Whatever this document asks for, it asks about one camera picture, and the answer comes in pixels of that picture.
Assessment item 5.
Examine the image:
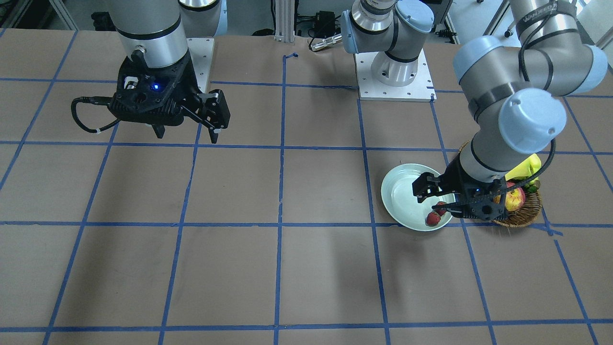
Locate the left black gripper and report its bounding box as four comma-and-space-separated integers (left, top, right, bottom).
412, 163, 463, 204

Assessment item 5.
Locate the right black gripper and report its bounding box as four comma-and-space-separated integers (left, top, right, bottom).
151, 89, 231, 144

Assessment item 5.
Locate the greenish red strawberry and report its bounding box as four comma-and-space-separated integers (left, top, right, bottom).
425, 211, 442, 227

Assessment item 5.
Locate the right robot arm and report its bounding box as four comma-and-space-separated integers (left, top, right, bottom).
107, 0, 230, 144

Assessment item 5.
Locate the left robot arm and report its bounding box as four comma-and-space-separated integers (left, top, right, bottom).
340, 0, 607, 202

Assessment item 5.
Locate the light green plate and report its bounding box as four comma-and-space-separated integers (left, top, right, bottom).
381, 163, 455, 232

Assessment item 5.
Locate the red apple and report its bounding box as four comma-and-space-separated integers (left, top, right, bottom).
493, 181, 525, 212

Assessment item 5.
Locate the yellow banana bunch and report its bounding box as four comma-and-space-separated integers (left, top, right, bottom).
505, 153, 542, 182

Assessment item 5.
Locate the wicker basket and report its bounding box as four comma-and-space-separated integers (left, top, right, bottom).
493, 191, 542, 228

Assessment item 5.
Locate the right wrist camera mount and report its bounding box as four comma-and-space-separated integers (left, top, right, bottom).
107, 49, 201, 126

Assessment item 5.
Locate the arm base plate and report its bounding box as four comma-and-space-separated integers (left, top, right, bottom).
187, 37, 215, 93
354, 50, 437, 102

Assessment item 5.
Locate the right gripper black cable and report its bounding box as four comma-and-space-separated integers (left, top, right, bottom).
70, 96, 120, 134

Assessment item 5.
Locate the aluminium frame post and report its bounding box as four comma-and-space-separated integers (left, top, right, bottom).
273, 0, 296, 45

